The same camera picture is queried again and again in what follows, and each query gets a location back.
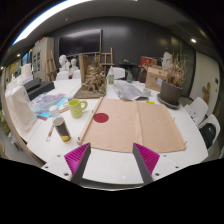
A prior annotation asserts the small black box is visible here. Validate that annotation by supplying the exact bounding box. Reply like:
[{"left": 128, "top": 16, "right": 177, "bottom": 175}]
[{"left": 22, "top": 77, "right": 42, "bottom": 93}]

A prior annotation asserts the beige cabinet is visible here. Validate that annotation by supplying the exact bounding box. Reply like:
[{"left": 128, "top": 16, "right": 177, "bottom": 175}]
[{"left": 31, "top": 36, "right": 55, "bottom": 82}]

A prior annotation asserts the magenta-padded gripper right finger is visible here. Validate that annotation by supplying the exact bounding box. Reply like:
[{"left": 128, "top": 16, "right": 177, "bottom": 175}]
[{"left": 132, "top": 142, "right": 184, "bottom": 185}]

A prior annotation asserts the long wooden slat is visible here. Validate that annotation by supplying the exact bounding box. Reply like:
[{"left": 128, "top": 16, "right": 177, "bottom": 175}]
[{"left": 76, "top": 96, "right": 104, "bottom": 146}]

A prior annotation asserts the wooden figure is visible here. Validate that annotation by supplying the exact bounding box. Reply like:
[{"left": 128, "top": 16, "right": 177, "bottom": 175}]
[{"left": 201, "top": 82, "right": 212, "bottom": 105}]

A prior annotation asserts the dark-labelled drink bottle white cap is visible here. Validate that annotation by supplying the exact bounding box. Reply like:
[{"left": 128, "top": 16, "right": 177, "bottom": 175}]
[{"left": 48, "top": 105, "right": 73, "bottom": 145}]

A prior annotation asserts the flat wooden ruler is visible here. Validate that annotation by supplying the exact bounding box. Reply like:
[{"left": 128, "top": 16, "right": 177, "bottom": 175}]
[{"left": 58, "top": 105, "right": 71, "bottom": 114}]

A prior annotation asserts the tall wooden easel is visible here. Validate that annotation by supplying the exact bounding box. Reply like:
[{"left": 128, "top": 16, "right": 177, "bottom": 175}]
[{"left": 45, "top": 49, "right": 58, "bottom": 82}]

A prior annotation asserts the wooden paintbrush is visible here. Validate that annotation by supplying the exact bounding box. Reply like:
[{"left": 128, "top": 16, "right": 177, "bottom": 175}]
[{"left": 45, "top": 123, "right": 56, "bottom": 143}]

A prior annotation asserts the flat round red coaster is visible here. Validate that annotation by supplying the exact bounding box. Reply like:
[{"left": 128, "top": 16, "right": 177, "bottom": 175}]
[{"left": 93, "top": 112, "right": 110, "bottom": 124}]

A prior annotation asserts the small wooden easel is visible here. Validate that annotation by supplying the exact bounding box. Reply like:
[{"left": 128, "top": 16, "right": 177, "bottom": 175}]
[{"left": 94, "top": 47, "right": 115, "bottom": 76}]

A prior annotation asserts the white plastic-wrapped panel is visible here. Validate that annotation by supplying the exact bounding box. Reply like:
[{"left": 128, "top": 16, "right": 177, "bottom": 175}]
[{"left": 4, "top": 84, "right": 38, "bottom": 134}]

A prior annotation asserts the wooden sculpture on board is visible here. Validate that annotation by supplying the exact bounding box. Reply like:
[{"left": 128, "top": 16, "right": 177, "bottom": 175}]
[{"left": 73, "top": 53, "right": 108, "bottom": 100}]

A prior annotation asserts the small white plaster bust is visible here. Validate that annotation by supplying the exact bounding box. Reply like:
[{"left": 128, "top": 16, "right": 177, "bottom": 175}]
[{"left": 68, "top": 58, "right": 80, "bottom": 76}]

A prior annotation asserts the clear plastic bottle green label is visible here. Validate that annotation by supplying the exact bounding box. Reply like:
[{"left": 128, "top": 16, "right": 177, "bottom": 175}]
[{"left": 107, "top": 65, "right": 115, "bottom": 85}]

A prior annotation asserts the brown cardboard box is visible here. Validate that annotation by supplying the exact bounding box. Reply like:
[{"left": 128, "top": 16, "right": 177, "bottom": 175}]
[{"left": 144, "top": 65, "right": 169, "bottom": 93}]

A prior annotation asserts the light green mug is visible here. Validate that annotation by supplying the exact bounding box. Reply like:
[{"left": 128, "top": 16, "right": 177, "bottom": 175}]
[{"left": 68, "top": 98, "right": 89, "bottom": 120}]

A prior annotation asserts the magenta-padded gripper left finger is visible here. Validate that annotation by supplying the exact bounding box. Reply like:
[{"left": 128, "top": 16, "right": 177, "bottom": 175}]
[{"left": 41, "top": 142, "right": 92, "bottom": 185}]

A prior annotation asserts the long ceiling light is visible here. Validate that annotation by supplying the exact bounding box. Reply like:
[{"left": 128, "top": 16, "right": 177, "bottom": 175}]
[{"left": 12, "top": 0, "right": 93, "bottom": 46}]

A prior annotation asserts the red box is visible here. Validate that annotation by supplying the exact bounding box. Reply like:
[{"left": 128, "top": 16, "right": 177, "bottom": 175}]
[{"left": 139, "top": 55, "right": 158, "bottom": 69}]

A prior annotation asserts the white plastic chair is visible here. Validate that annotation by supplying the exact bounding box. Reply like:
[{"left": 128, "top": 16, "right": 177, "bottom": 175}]
[
  {"left": 184, "top": 96, "right": 210, "bottom": 126},
  {"left": 55, "top": 70, "right": 70, "bottom": 81},
  {"left": 198, "top": 113, "right": 222, "bottom": 150},
  {"left": 111, "top": 66, "right": 127, "bottom": 80},
  {"left": 71, "top": 69, "right": 82, "bottom": 80}
]

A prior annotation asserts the large black box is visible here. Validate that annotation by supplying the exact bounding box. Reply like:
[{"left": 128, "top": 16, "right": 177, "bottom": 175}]
[{"left": 26, "top": 80, "right": 56, "bottom": 102}]

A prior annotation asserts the black wall screen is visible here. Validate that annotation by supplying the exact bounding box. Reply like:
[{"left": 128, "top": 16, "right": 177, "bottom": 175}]
[{"left": 58, "top": 28, "right": 103, "bottom": 57}]

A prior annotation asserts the large white plaster bust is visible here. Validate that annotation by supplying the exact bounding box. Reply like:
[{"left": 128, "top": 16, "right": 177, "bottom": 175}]
[{"left": 58, "top": 54, "right": 71, "bottom": 73}]

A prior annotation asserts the grey newspaper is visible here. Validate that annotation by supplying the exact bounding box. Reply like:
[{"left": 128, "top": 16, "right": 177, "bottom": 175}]
[{"left": 112, "top": 80, "right": 149, "bottom": 102}]

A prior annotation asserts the purple and teal print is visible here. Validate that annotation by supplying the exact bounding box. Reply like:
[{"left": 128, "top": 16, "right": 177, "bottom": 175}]
[{"left": 29, "top": 93, "right": 69, "bottom": 122}]

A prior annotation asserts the dried plant in grey pot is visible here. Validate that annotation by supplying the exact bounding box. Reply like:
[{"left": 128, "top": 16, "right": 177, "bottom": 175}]
[{"left": 156, "top": 54, "right": 188, "bottom": 110}]

